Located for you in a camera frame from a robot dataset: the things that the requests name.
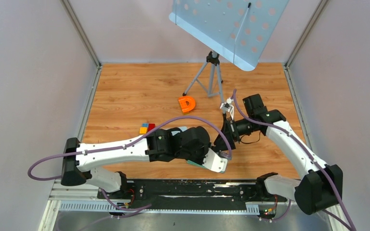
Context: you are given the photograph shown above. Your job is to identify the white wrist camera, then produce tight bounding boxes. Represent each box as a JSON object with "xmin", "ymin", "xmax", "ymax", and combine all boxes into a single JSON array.
[
  {"xmin": 202, "ymin": 149, "xmax": 228, "ymax": 173},
  {"xmin": 220, "ymin": 98, "xmax": 234, "ymax": 117}
]

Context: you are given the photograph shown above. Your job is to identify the light blue cleaning cloth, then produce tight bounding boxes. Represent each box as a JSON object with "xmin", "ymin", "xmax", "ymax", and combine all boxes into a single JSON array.
[{"xmin": 175, "ymin": 126, "xmax": 187, "ymax": 132}]

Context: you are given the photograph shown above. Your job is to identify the stacked colourful toy bricks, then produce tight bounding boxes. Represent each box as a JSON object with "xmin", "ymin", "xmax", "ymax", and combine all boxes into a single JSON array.
[{"xmin": 139, "ymin": 123, "xmax": 156, "ymax": 135}]

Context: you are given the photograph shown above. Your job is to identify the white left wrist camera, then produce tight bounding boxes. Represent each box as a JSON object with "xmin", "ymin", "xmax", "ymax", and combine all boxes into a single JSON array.
[{"xmin": 202, "ymin": 149, "xmax": 228, "ymax": 173}]

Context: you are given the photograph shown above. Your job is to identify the perforated light blue stand tray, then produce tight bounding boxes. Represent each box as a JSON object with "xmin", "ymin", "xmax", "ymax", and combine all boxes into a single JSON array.
[{"xmin": 169, "ymin": 0, "xmax": 289, "ymax": 71}]

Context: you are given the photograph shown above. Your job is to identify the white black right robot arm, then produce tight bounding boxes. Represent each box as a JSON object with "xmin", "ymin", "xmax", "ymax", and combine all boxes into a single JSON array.
[{"xmin": 212, "ymin": 94, "xmax": 343, "ymax": 215}]

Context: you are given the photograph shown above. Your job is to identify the grey tripod stand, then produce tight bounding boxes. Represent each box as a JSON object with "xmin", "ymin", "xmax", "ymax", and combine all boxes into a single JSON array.
[{"xmin": 182, "ymin": 51, "xmax": 227, "ymax": 114}]

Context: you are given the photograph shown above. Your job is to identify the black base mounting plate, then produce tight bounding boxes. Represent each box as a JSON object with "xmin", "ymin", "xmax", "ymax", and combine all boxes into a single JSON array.
[{"xmin": 97, "ymin": 179, "xmax": 287, "ymax": 212}]

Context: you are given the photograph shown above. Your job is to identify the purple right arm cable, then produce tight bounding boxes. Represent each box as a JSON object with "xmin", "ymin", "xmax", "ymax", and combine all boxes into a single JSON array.
[{"xmin": 231, "ymin": 89, "xmax": 358, "ymax": 231}]

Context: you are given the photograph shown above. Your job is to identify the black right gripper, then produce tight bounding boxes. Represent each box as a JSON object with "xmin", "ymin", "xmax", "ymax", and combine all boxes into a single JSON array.
[{"xmin": 214, "ymin": 116, "xmax": 256, "ymax": 153}]

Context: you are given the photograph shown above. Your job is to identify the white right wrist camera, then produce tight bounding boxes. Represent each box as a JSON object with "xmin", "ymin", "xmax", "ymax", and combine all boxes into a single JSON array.
[{"xmin": 220, "ymin": 98, "xmax": 234, "ymax": 117}]

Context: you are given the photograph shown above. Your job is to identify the orange D-shaped toy block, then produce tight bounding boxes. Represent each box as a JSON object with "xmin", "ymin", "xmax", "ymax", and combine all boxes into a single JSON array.
[{"xmin": 178, "ymin": 96, "xmax": 196, "ymax": 115}]

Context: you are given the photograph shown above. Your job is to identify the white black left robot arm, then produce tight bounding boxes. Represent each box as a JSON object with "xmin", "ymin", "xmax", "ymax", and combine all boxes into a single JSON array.
[{"xmin": 61, "ymin": 127, "xmax": 215, "ymax": 199}]

